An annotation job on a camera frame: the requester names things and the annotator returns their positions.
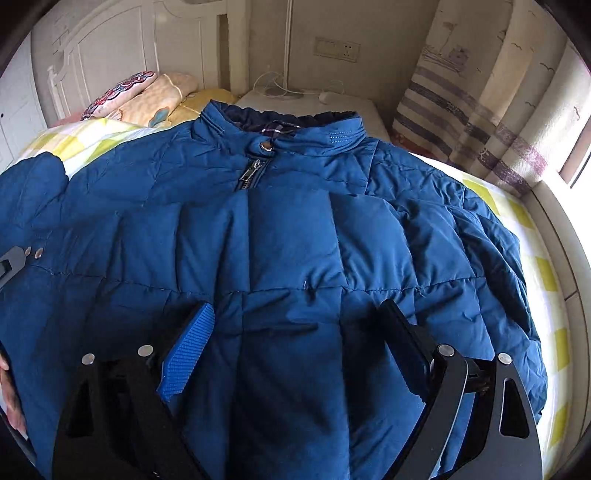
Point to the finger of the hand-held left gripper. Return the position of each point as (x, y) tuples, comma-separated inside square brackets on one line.
[(10, 264)]

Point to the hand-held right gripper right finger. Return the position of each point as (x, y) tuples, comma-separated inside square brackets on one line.
[(408, 341)]

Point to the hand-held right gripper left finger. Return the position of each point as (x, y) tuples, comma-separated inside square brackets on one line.
[(187, 353)]

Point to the blue puffer jacket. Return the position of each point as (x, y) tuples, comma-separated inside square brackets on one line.
[(286, 240)]

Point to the person's left hand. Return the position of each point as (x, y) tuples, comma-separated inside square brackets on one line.
[(9, 392)]

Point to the white wardrobe door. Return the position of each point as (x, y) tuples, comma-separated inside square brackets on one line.
[(18, 120)]

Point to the yellow checkered bed sheet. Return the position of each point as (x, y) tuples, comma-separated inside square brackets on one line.
[(549, 281)]

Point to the red patterned pillow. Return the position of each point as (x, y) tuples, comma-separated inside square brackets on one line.
[(117, 94)]

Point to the patterned pillows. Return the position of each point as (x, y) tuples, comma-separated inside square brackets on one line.
[(157, 101)]

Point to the striped printed curtain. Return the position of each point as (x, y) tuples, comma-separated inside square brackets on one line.
[(466, 97)]

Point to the white carved headboard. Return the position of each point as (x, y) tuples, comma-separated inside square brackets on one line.
[(134, 41)]

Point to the yellow pillow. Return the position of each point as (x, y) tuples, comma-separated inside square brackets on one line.
[(207, 99)]

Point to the small white device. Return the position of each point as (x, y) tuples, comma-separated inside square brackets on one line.
[(326, 97)]

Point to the white nightstand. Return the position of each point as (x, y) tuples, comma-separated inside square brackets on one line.
[(300, 104)]

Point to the window frame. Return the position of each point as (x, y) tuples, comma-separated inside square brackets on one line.
[(577, 138)]

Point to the wall socket panel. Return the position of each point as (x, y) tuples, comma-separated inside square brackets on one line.
[(338, 50)]

